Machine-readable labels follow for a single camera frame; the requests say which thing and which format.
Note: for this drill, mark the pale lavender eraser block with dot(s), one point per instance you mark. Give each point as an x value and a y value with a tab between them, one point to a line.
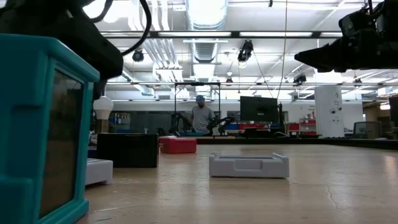
101	171

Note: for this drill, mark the black aluminium table frame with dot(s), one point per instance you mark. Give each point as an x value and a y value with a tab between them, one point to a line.
342	143

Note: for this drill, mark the black background monitor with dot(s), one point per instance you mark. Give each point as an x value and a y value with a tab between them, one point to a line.
258	109

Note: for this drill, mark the shelf with blue bins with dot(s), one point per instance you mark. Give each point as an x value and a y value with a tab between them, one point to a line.
119	123

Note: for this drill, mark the black overhead light beam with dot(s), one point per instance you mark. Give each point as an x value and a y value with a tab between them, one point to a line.
236	34

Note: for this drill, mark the black ceiling spotlight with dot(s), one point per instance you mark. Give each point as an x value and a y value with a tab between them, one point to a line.
300	78

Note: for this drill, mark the wooden lamp base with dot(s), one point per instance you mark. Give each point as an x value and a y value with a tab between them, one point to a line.
102	127

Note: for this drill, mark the row of red bins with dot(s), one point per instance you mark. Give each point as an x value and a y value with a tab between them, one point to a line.
252	126

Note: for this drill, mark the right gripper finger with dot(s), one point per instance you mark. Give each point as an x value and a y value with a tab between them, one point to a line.
326	54
329	67

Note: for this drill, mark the dark blue box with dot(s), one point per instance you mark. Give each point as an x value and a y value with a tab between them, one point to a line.
92	153

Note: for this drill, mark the background black robot arm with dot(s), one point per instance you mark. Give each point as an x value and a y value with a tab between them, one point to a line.
222	123
180	123

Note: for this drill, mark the rack with red bins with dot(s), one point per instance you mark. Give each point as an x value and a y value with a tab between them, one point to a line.
306	126

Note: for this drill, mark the silver ventilation duct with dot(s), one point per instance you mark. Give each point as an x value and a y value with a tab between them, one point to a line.
205	51

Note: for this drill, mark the white light bulb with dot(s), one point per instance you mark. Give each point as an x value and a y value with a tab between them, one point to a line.
103	107

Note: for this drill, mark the black rectangular bar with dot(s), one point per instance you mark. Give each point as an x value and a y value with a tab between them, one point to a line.
127	151

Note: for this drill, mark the teal framed small device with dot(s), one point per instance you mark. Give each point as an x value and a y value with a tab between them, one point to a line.
25	124

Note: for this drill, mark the white pillar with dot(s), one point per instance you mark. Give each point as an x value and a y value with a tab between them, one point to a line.
329	112

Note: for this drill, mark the white plastic tray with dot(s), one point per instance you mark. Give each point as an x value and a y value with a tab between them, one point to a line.
248	168

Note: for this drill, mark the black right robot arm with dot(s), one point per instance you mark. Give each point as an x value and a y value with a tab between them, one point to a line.
390	12

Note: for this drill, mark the person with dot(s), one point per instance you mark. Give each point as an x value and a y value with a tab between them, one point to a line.
202	116

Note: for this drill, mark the large red box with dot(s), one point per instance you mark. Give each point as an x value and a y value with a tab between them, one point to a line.
178	145

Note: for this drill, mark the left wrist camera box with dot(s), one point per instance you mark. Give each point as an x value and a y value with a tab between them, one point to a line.
105	59

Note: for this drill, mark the black round hanging lamp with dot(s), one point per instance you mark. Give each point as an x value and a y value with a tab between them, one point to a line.
137	55

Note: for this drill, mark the blue storage bin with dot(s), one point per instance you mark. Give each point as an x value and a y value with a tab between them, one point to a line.
231	126

